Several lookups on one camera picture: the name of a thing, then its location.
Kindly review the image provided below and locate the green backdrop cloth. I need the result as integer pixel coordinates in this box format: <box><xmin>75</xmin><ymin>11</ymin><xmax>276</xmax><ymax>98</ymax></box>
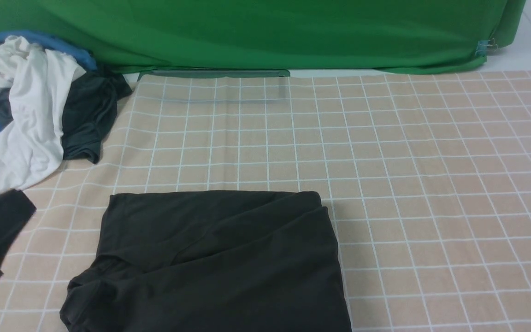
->
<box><xmin>0</xmin><ymin>0</ymin><xmax>525</xmax><ymax>74</ymax></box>

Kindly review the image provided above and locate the blue crumpled garment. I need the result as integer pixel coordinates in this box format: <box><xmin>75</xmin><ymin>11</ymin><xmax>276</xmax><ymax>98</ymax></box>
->
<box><xmin>0</xmin><ymin>30</ymin><xmax>97</xmax><ymax>145</ymax></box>

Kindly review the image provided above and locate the white crumpled shirt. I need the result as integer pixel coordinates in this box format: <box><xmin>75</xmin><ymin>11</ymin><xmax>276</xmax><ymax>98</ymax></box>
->
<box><xmin>0</xmin><ymin>36</ymin><xmax>86</xmax><ymax>193</ymax></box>

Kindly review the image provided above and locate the blue binder clip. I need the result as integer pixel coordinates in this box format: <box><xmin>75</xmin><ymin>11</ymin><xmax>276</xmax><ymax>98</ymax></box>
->
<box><xmin>474</xmin><ymin>38</ymin><xmax>499</xmax><ymax>57</ymax></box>

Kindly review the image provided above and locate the dark gray crumpled garment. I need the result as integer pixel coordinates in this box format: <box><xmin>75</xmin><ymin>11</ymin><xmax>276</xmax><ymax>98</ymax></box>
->
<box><xmin>0</xmin><ymin>64</ymin><xmax>132</xmax><ymax>164</ymax></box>

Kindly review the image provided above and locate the beige checkered tablecloth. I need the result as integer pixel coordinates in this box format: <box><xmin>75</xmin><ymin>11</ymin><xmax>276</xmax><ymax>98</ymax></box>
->
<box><xmin>0</xmin><ymin>71</ymin><xmax>531</xmax><ymax>332</ymax></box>

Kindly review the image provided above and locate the dark gray long-sleeve shirt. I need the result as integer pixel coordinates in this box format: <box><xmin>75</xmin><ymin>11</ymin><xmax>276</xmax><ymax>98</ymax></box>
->
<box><xmin>59</xmin><ymin>190</ymin><xmax>352</xmax><ymax>332</ymax></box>

